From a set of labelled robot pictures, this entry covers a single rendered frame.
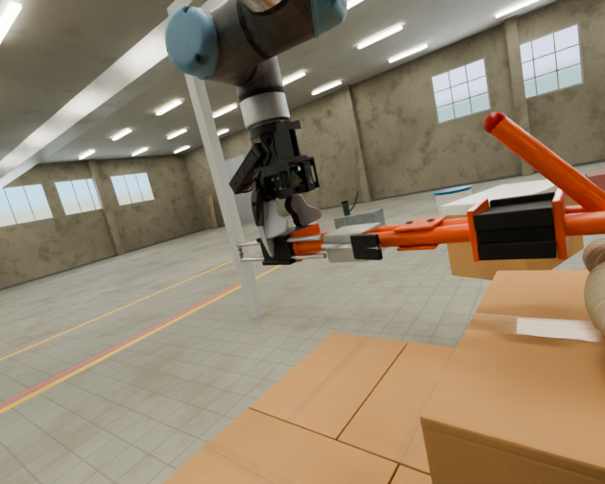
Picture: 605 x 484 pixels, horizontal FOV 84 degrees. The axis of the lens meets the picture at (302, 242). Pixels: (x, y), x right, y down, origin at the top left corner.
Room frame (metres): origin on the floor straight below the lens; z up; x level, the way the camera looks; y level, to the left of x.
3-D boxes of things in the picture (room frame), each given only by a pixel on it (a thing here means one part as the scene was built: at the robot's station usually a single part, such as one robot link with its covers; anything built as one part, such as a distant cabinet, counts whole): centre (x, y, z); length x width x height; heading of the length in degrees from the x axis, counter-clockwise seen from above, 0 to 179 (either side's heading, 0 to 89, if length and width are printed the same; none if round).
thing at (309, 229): (0.60, 0.02, 1.20); 0.08 x 0.07 x 0.05; 49
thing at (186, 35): (0.48, 0.04, 1.50); 0.11 x 0.11 x 0.08; 61
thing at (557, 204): (0.37, -0.24, 1.20); 0.10 x 0.08 x 0.06; 139
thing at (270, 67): (0.57, 0.01, 1.50); 0.09 x 0.08 x 0.11; 151
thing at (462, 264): (1.78, -1.14, 0.82); 0.60 x 0.40 x 0.40; 119
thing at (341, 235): (0.51, -0.08, 1.20); 0.07 x 0.07 x 0.04; 49
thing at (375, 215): (7.23, -1.35, 0.45); 0.91 x 0.72 x 0.90; 53
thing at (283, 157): (0.57, 0.01, 1.34); 0.09 x 0.08 x 0.12; 49
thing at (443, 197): (5.48, -2.59, 0.34); 0.58 x 0.56 x 0.69; 55
